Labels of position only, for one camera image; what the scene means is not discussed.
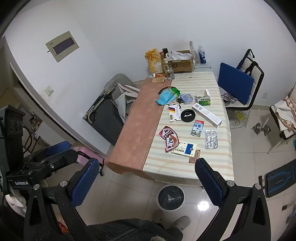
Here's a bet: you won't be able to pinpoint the pink container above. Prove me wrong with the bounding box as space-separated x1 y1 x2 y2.
69 145 107 176

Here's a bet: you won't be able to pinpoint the red snack packet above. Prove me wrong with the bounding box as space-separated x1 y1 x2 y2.
159 126 180 152

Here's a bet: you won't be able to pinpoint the small brown card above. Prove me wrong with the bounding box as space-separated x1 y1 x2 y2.
188 149 200 164

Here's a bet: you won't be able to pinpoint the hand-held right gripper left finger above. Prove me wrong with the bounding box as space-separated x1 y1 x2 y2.
23 158 100 241

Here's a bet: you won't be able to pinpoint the grey office chair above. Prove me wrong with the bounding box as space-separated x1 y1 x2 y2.
83 74 139 146

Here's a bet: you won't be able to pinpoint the beige wall panel box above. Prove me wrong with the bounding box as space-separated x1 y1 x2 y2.
46 31 80 62

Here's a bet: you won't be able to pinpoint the metal rings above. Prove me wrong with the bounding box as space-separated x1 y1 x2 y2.
222 93 238 103

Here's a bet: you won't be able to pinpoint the white fan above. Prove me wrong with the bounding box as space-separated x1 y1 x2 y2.
5 185 27 218

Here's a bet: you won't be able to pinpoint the white and blue medicine box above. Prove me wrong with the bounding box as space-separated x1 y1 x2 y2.
171 141 198 158

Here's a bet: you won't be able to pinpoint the silver blister pack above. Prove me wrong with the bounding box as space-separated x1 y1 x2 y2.
205 129 218 149

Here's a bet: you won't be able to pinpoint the white cloth bag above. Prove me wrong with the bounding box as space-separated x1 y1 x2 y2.
114 83 140 123

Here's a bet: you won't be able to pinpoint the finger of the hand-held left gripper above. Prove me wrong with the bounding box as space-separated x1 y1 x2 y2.
25 149 78 179
23 141 71 164

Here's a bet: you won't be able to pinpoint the dark grey fleece clothing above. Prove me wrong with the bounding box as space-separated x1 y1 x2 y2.
87 218 183 241

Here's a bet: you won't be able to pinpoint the white bag with yellow face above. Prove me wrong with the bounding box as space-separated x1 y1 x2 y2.
230 111 249 129

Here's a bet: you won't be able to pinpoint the black round plastic lid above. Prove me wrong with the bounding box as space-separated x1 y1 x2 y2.
180 109 196 122

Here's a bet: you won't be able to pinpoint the cardboard box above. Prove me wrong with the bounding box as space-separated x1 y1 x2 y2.
165 50 193 73

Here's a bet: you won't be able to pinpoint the small blue milk carton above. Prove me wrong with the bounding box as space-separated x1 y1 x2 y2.
191 120 204 137

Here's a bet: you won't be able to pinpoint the yellow snack bag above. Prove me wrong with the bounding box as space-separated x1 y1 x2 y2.
145 49 162 73

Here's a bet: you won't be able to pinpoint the black and blue mat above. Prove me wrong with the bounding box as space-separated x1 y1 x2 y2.
265 162 296 198

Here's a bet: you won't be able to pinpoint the metal dumbbell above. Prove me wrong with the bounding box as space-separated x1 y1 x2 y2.
252 124 271 135

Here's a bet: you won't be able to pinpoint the grey slipper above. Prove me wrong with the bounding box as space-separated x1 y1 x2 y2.
172 216 191 231

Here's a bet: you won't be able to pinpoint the brown table cloth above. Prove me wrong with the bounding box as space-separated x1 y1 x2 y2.
105 77 173 175

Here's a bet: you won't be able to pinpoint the light blue packet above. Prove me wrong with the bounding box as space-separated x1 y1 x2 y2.
155 89 176 106

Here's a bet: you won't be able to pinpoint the white plastic bag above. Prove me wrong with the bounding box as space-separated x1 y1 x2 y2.
165 51 192 61

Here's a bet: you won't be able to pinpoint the chair with beige cloth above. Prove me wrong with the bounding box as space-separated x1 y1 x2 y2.
268 82 296 153

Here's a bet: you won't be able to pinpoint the blue label plastic bottle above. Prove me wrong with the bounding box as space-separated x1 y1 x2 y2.
198 45 207 65

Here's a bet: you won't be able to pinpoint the tall clear glass bottle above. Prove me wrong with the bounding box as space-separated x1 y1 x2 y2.
190 41 199 66

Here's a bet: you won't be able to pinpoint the grey round trash bin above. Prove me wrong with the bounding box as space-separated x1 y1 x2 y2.
156 184 186 212

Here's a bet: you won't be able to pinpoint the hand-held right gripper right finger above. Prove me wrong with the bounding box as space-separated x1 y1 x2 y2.
195 158 272 241

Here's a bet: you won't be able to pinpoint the white card with flag print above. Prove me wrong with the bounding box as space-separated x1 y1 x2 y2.
168 103 181 123

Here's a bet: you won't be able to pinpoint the green and white medicine box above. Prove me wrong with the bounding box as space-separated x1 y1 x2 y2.
196 89 211 106

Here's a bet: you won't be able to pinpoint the long white box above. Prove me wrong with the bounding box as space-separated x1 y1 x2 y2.
192 103 222 128

